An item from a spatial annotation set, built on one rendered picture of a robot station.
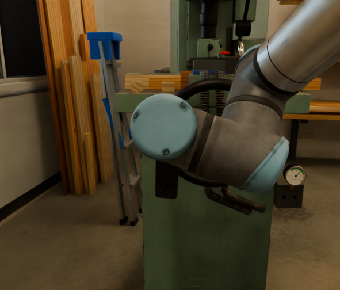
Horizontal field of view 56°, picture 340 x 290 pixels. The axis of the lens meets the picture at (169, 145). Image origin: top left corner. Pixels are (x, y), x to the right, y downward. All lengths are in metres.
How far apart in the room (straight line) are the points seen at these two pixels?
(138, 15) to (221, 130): 3.28
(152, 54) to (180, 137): 3.21
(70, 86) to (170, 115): 2.02
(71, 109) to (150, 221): 1.45
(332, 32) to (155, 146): 0.24
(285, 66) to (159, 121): 0.18
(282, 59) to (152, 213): 0.78
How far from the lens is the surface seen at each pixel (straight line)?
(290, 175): 1.03
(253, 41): 1.33
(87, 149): 2.44
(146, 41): 3.62
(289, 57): 0.45
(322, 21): 0.41
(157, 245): 1.16
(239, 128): 0.45
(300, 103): 1.05
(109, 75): 1.88
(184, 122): 0.42
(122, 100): 1.01
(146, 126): 0.42
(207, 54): 1.10
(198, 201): 1.08
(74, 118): 2.44
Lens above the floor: 0.99
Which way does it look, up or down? 15 degrees down
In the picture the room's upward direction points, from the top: straight up
